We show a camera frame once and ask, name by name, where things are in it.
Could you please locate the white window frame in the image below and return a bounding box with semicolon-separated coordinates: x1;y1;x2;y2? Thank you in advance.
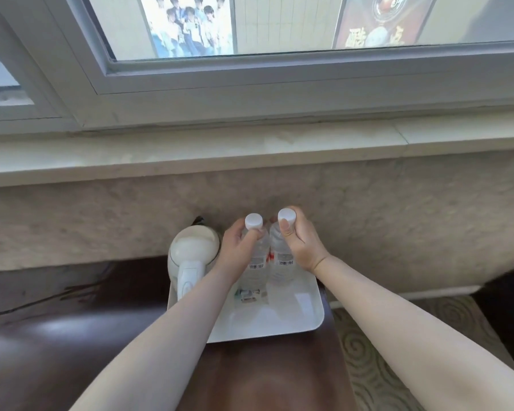
0;0;514;135

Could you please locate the group photo poster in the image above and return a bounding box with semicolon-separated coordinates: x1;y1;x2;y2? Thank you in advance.
138;0;236;59

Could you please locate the white plastic tray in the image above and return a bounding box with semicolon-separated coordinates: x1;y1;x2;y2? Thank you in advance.
167;269;325;344

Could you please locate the small green tea sachet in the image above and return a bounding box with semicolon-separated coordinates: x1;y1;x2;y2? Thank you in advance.
234;288;260;305

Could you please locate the person's left forearm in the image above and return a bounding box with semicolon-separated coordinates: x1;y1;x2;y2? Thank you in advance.
69;257;246;411

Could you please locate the person's right forearm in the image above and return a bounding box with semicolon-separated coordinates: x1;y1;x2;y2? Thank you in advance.
310;253;514;411

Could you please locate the person's right hand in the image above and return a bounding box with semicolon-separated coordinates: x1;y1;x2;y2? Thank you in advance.
279;205;331;274

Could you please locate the white electric kettle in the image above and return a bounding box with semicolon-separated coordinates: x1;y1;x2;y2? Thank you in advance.
167;225;222;303

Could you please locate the pale stone window sill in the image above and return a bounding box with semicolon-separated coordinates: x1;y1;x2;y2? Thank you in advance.
0;119;514;190

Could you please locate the dark red poster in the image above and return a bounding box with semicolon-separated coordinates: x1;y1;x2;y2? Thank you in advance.
332;0;438;50

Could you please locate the clear water bottle white cap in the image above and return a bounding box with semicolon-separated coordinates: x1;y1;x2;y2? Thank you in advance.
267;208;304;319
240;213;271;298

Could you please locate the person's left hand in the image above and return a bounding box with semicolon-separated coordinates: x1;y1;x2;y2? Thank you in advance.
214;218;270;281

